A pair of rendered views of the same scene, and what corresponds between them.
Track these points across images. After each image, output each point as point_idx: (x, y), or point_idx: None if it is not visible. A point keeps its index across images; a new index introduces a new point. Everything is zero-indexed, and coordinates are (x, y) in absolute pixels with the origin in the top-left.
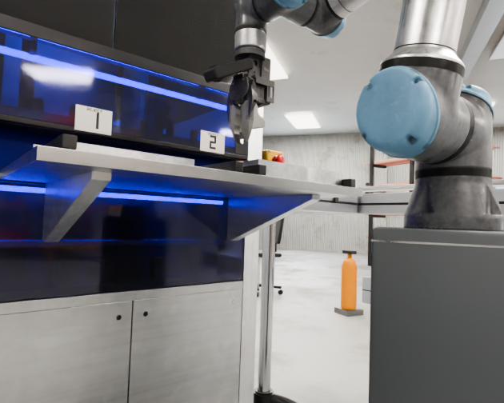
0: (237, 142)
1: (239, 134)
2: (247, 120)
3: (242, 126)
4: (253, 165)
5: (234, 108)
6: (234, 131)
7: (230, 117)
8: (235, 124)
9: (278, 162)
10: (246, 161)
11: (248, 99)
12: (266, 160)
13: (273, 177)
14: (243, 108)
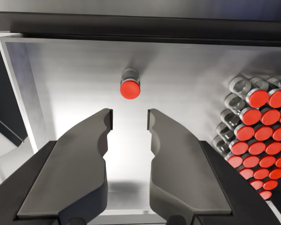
0: (147, 110)
1: (146, 129)
2: (66, 131)
3: (99, 119)
4: None
5: (177, 187)
6: (153, 115)
7: (191, 150)
8: (152, 133)
9: (16, 91)
10: (43, 38)
11: (22, 219)
12: (5, 58)
13: None
14: (82, 173)
